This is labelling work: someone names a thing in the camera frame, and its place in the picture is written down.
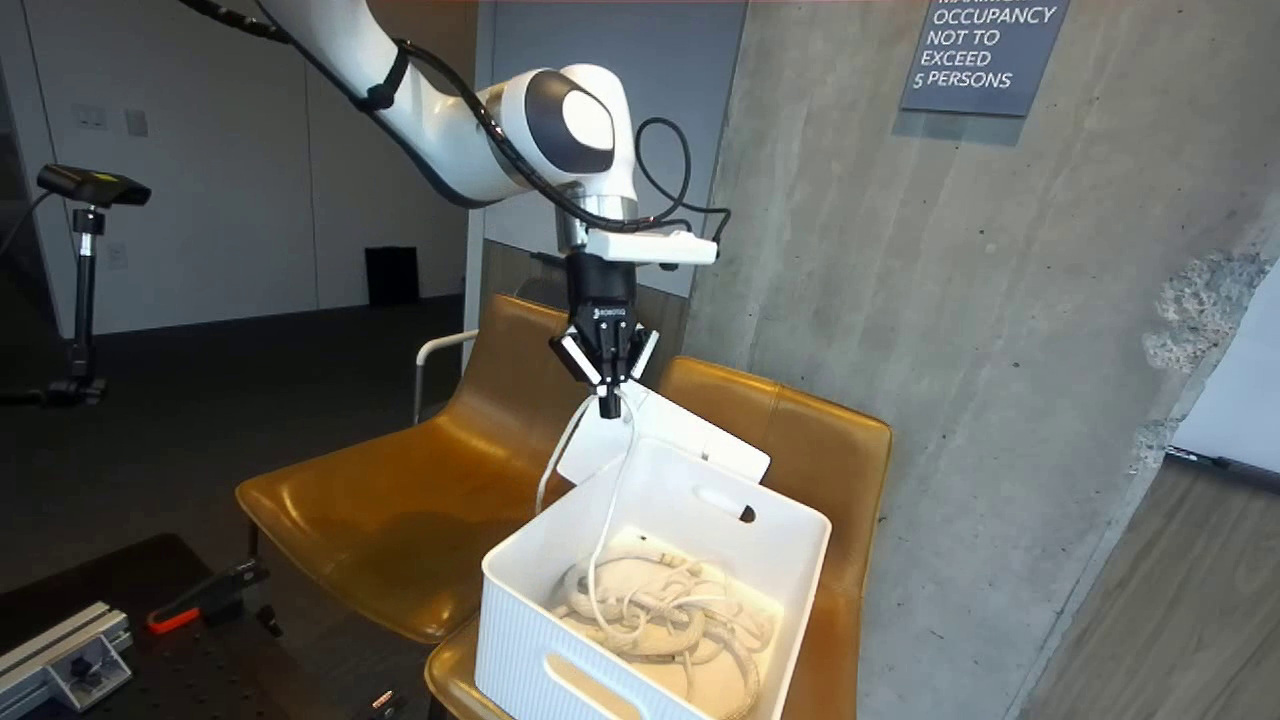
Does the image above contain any aluminium profile rail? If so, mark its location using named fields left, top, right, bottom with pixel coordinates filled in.
left=0, top=594, right=136, bottom=717

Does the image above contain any black camera tripod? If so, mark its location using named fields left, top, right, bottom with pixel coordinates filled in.
left=24, top=200, right=112, bottom=412

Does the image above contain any mustard leather chair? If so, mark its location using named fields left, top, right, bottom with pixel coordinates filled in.
left=234, top=293, right=645, bottom=647

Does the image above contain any wooden bench chair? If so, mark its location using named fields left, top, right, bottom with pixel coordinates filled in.
left=421, top=353, right=895, bottom=720

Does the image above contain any white plastic storage box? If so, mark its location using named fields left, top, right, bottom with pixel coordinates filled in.
left=473, top=437, right=835, bottom=720

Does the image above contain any grey armchair with white frame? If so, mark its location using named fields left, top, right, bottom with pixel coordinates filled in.
left=409, top=329, right=482, bottom=429

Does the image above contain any white braided cable bundle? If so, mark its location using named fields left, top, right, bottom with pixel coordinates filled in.
left=532, top=383, right=785, bottom=713

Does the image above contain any black wall vent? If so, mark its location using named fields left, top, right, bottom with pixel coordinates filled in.
left=362, top=242, right=426, bottom=310

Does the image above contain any wall whiteboard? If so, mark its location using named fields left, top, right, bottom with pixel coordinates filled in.
left=462, top=0, right=749, bottom=298

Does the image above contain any grey occupancy sign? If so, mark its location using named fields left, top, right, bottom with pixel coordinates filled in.
left=895, top=0, right=1077, bottom=125

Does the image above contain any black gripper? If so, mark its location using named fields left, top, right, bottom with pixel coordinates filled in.
left=547, top=252, right=664, bottom=422

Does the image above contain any black orange clamp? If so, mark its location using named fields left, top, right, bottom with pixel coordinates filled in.
left=141, top=557, right=274, bottom=641

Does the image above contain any black stereo camera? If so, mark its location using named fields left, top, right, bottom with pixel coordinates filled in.
left=34, top=161, right=158, bottom=212

